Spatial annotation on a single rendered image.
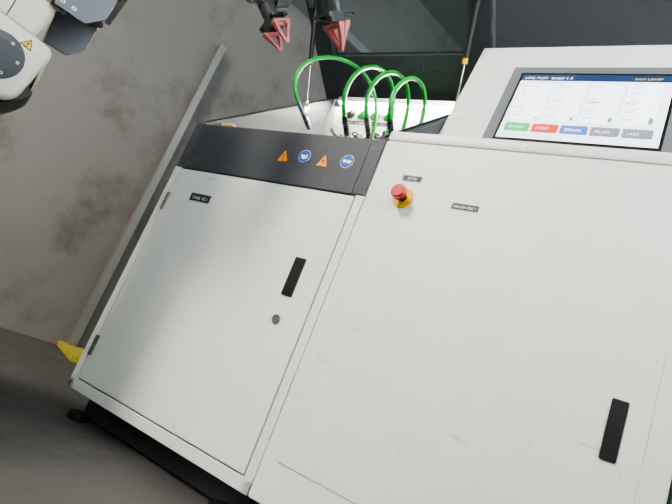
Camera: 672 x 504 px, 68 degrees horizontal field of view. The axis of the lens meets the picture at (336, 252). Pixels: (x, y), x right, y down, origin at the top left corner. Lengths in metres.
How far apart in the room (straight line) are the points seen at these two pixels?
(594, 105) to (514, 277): 0.68
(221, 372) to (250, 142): 0.67
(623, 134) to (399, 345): 0.81
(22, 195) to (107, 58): 0.85
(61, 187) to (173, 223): 1.46
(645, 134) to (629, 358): 0.68
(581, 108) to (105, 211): 2.35
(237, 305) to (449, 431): 0.60
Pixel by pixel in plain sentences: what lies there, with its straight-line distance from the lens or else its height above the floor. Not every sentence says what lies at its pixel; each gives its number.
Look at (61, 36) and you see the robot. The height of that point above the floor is 0.92.
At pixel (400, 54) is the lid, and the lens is 2.06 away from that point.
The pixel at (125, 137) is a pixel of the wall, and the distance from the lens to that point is 3.06.
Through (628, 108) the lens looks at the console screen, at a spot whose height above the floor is 1.28.
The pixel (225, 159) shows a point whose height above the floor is 0.84.
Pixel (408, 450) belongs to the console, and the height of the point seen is 0.29.
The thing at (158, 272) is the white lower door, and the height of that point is 0.45.
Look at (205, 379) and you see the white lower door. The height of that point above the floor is 0.25.
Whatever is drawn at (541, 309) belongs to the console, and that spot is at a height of 0.62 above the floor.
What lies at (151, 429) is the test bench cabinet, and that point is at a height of 0.09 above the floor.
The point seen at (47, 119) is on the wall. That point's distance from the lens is 3.00.
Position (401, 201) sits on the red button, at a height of 0.79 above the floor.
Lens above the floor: 0.36
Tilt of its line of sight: 13 degrees up
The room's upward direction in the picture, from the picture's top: 22 degrees clockwise
